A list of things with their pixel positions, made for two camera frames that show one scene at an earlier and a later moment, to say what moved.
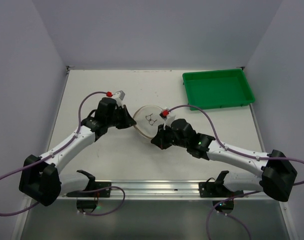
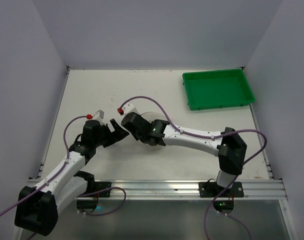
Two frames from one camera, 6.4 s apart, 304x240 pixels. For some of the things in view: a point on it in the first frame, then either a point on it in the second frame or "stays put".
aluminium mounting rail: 144,190 stays put
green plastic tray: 218,88 stays put
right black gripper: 163,136 to 131,122
